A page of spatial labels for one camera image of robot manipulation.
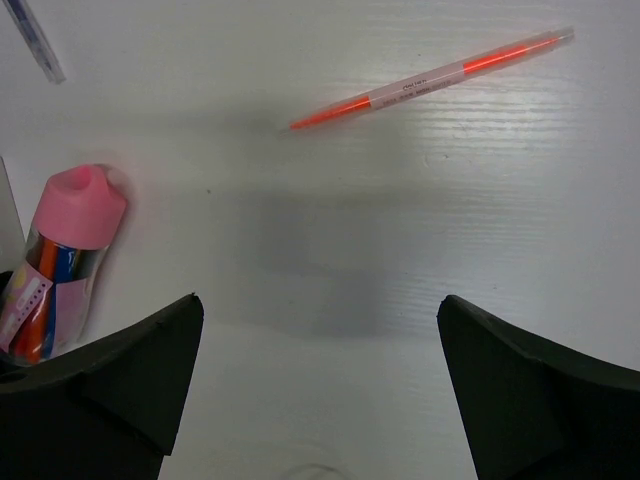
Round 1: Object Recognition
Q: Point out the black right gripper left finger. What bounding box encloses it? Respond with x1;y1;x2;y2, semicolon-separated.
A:
1;294;204;479

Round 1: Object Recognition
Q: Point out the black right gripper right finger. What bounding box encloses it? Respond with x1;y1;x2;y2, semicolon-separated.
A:
437;295;639;479

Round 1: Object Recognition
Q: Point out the orange highlighter pen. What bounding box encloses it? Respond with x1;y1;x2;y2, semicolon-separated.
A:
276;27;575;134

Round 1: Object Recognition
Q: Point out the white slotted container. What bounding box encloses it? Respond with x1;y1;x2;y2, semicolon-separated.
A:
0;161;25;272

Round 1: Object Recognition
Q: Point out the blue pen near containers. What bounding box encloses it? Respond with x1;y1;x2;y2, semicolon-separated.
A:
3;0;66;85

